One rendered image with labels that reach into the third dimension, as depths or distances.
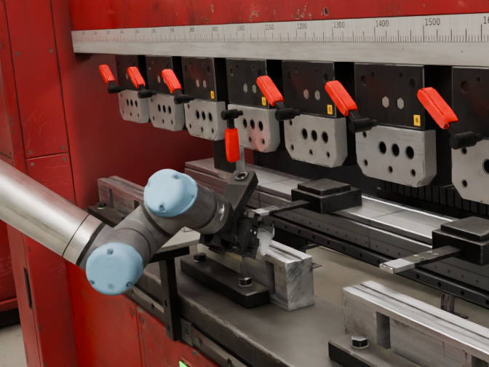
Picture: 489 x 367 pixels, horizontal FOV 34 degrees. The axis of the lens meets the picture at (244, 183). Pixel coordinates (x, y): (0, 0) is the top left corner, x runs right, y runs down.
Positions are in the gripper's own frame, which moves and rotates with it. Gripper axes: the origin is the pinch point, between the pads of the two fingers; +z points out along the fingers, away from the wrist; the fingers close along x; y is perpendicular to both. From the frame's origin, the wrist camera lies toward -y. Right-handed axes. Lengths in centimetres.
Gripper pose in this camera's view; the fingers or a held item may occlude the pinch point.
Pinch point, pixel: (268, 231)
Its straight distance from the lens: 154.9
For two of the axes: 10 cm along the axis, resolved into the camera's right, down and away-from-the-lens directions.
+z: 4.9, 2.9, 8.2
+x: 8.5, 0.4, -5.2
